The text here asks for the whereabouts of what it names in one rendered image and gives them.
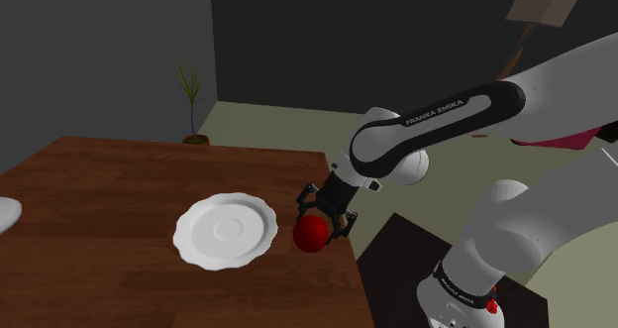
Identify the red furniture piece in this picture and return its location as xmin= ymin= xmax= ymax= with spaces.
xmin=510 ymin=126 xmax=603 ymax=152

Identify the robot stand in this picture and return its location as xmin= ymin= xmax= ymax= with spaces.
xmin=356 ymin=212 xmax=551 ymax=328

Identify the red ball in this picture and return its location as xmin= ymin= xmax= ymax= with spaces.
xmin=292 ymin=214 xmax=332 ymax=255

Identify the potted green plant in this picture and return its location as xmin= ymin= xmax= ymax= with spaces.
xmin=174 ymin=61 xmax=212 ymax=147

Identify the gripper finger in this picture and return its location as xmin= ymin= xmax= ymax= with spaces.
xmin=295 ymin=183 xmax=321 ymax=222
xmin=325 ymin=209 xmax=360 ymax=246

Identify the brown wooden table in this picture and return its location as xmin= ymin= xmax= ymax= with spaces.
xmin=0 ymin=136 xmax=377 ymax=328

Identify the floor lamp with tan shade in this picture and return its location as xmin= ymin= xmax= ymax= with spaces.
xmin=470 ymin=0 xmax=588 ymax=140

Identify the white scalloped plate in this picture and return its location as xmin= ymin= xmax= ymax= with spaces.
xmin=172 ymin=191 xmax=279 ymax=273

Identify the white rounded object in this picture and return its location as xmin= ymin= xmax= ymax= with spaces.
xmin=0 ymin=196 xmax=24 ymax=236

